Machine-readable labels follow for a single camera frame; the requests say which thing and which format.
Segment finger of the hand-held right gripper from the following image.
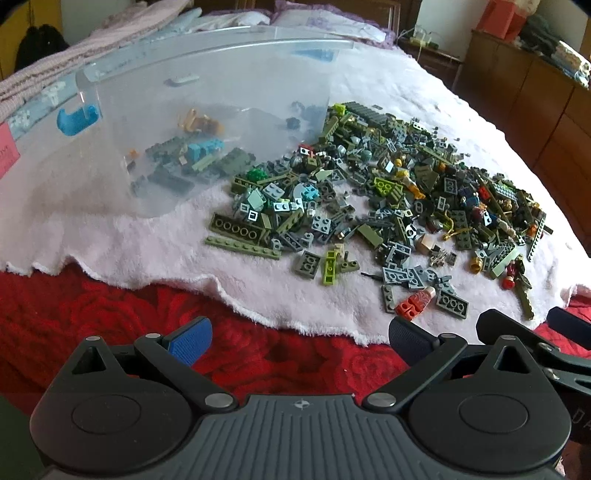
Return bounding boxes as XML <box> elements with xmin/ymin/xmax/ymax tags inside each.
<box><xmin>477</xmin><ymin>308</ymin><xmax>591</xmax><ymax>370</ymax></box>
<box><xmin>547</xmin><ymin>306</ymin><xmax>591</xmax><ymax>334</ymax></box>

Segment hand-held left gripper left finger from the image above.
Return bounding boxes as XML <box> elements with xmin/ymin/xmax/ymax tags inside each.
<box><xmin>69</xmin><ymin>316</ymin><xmax>238</xmax><ymax>411</ymax></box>

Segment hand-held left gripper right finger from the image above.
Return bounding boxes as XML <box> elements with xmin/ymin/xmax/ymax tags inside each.
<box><xmin>361</xmin><ymin>316</ymin><xmax>544</xmax><ymax>411</ymax></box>

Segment large pile of toy bricks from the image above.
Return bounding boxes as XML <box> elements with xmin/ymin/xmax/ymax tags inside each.
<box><xmin>205</xmin><ymin>100</ymin><xmax>555</xmax><ymax>321</ymax></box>

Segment small heap of toy bricks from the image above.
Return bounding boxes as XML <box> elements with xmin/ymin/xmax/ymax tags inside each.
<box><xmin>124</xmin><ymin>108</ymin><xmax>257</xmax><ymax>195</ymax></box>

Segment clear plastic storage bin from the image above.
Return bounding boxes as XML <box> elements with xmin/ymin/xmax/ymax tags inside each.
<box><xmin>28</xmin><ymin>25</ymin><xmax>356</xmax><ymax>220</ymax></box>

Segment red patterned quilt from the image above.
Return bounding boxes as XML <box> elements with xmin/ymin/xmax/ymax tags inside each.
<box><xmin>0</xmin><ymin>265</ymin><xmax>591</xmax><ymax>416</ymax></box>

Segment wooden cabinet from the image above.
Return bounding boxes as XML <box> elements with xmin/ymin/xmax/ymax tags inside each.
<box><xmin>452</xmin><ymin>30</ymin><xmax>591</xmax><ymax>185</ymax></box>

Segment pink fleece blanket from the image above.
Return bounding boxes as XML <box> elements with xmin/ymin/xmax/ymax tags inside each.
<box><xmin>0</xmin><ymin>28</ymin><xmax>591</xmax><ymax>347</ymax></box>

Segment pink paper sheet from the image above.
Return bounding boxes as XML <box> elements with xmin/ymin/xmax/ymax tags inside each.
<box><xmin>0</xmin><ymin>122</ymin><xmax>21</xmax><ymax>178</ymax></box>

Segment wooden nightstand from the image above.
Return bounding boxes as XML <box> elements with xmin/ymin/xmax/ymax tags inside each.
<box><xmin>397</xmin><ymin>37</ymin><xmax>465</xmax><ymax>88</ymax></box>

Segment pile of clothes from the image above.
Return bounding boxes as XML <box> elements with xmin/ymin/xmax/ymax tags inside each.
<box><xmin>517</xmin><ymin>14</ymin><xmax>591</xmax><ymax>88</ymax></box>

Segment white power strip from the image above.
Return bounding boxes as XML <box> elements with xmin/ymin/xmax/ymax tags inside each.
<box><xmin>406</xmin><ymin>28</ymin><xmax>439</xmax><ymax>48</ymax></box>

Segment pink striped folded quilt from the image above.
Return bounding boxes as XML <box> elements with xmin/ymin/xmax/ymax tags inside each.
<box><xmin>0</xmin><ymin>0</ymin><xmax>199</xmax><ymax>107</ymax></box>

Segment red bags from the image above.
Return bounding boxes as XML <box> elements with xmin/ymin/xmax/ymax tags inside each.
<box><xmin>478</xmin><ymin>0</ymin><xmax>527</xmax><ymax>40</ymax></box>

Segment white pillow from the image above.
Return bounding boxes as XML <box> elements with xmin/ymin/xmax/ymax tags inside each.
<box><xmin>203</xmin><ymin>9</ymin><xmax>273</xmax><ymax>29</ymax></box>

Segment purple trimmed pillow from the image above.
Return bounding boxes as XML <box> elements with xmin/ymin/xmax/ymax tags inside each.
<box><xmin>272</xmin><ymin>7</ymin><xmax>398</xmax><ymax>47</ymax></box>

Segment black backpack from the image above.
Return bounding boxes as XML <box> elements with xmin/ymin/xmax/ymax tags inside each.
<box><xmin>16</xmin><ymin>25</ymin><xmax>70</xmax><ymax>72</ymax></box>

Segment yellow wardrobe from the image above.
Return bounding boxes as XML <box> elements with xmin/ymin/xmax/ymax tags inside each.
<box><xmin>0</xmin><ymin>0</ymin><xmax>63</xmax><ymax>79</ymax></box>

